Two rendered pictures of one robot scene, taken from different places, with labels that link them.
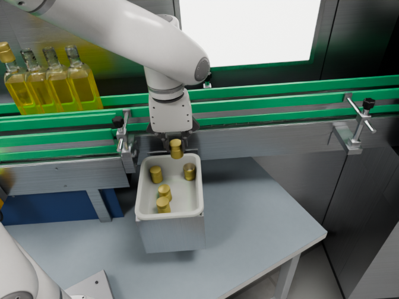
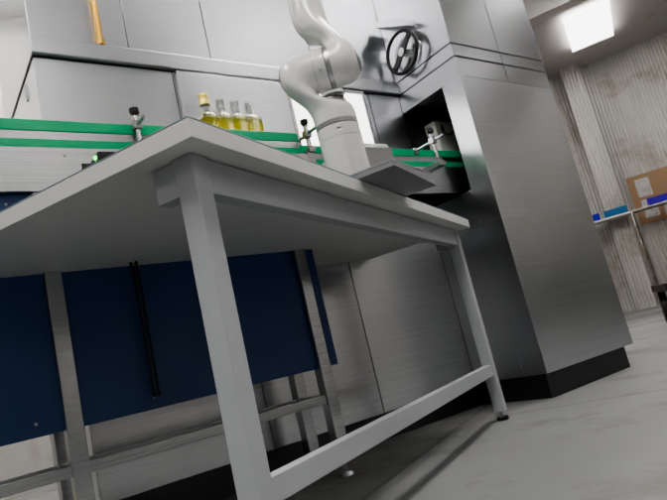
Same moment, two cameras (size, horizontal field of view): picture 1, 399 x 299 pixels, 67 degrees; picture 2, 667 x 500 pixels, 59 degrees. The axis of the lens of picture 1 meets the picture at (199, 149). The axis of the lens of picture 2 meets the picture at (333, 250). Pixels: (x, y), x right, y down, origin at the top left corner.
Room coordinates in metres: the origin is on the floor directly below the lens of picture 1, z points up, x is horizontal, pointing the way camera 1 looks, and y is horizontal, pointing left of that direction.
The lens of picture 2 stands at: (-0.91, 1.41, 0.35)
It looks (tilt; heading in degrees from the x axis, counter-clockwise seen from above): 10 degrees up; 322
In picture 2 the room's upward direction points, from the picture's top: 13 degrees counter-clockwise
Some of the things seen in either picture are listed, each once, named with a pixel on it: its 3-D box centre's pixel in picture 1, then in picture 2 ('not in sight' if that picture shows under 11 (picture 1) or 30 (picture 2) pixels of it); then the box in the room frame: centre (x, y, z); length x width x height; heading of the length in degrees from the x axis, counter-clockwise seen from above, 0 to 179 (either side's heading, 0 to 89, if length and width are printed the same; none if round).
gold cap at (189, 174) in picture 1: (189, 172); not in sight; (0.64, 0.03, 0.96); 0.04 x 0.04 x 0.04
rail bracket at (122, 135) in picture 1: (123, 131); (303, 139); (0.66, 0.20, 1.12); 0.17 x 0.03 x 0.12; 0
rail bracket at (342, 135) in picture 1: (352, 129); (432, 156); (0.66, -0.44, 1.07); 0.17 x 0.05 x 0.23; 0
